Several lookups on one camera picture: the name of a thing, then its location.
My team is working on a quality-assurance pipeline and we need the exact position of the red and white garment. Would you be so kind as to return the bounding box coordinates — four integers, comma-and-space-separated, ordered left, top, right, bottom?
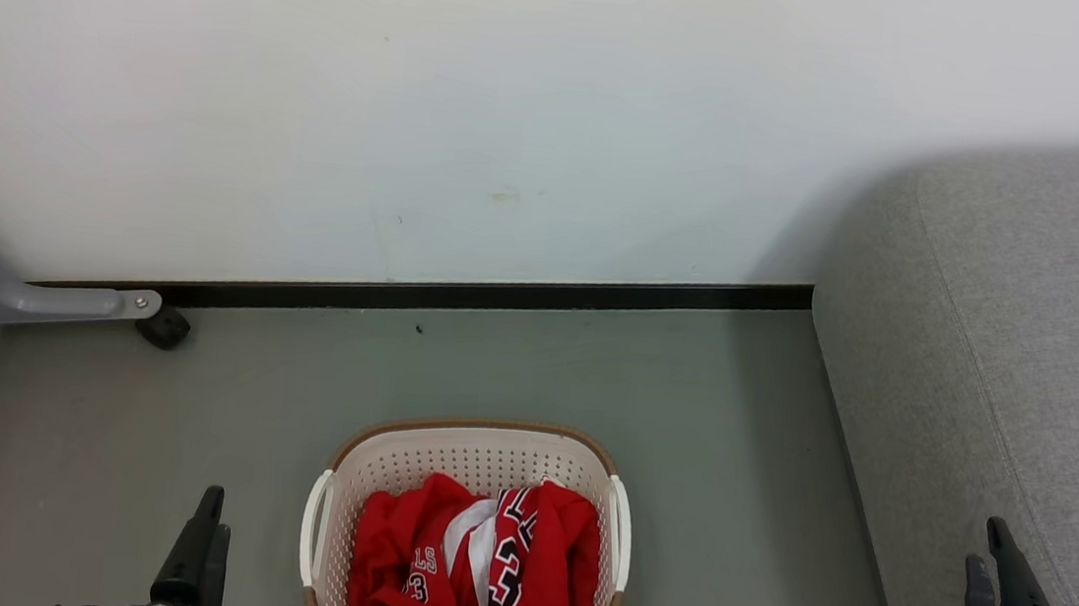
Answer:
432, 480, 507, 606

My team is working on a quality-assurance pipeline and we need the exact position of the red basketball jersey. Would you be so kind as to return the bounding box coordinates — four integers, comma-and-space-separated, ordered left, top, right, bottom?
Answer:
347, 462, 609, 606

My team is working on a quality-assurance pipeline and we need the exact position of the grey fabric sofa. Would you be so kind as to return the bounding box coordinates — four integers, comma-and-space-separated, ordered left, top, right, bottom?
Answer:
782, 118, 1079, 606

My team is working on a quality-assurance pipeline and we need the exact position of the black caster wheel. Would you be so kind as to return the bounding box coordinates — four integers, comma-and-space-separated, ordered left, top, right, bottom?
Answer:
133, 301, 194, 354

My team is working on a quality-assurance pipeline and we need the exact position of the white perforated laundry basket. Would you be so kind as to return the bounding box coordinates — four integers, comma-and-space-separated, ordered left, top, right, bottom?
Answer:
294, 402, 643, 606

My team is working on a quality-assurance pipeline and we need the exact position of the black baseboard strip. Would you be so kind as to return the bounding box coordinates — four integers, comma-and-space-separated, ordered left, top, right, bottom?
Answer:
26, 210, 814, 370

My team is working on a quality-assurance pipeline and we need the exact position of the grey metal frame leg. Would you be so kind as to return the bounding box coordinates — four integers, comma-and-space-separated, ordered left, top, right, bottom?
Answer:
0, 200, 170, 340

